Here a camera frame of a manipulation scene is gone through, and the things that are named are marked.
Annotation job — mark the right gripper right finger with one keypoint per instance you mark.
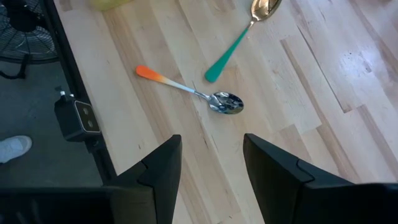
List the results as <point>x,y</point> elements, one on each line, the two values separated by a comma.
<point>280,193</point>

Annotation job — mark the black aluminium table frame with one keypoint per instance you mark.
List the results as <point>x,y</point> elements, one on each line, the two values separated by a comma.
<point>71,68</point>

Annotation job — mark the yellow plastic bin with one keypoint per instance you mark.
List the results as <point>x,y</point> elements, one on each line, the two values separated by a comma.
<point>109,3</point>

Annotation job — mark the black table-level camera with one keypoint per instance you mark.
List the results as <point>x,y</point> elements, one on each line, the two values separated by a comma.
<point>71,121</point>

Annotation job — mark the black floor fan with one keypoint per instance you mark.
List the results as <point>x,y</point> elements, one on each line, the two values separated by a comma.
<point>25,43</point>

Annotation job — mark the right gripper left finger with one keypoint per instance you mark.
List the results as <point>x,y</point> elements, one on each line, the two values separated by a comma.
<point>152,193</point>

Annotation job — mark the person's shoe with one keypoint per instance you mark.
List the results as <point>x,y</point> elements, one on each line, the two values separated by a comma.
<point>14,147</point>

